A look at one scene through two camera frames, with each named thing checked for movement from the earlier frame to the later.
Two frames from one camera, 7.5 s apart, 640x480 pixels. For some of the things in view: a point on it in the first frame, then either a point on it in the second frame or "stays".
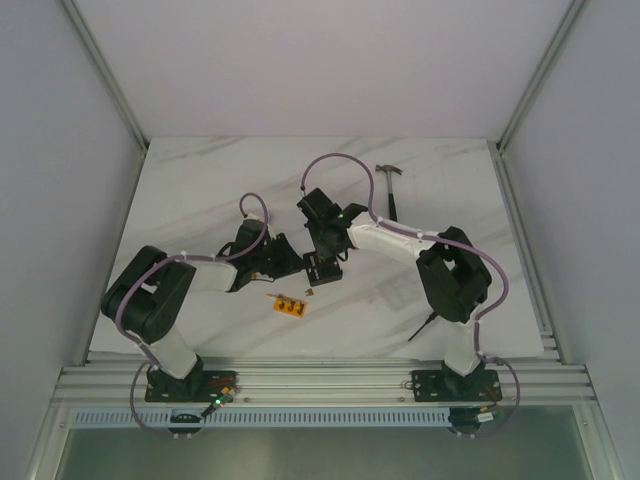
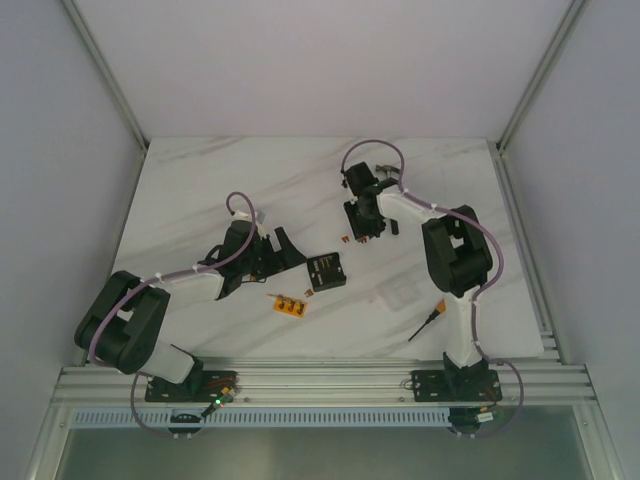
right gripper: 320,250 -> 359,230
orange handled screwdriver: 430,318 stays
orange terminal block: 289,306 stays
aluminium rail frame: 325,382 stays
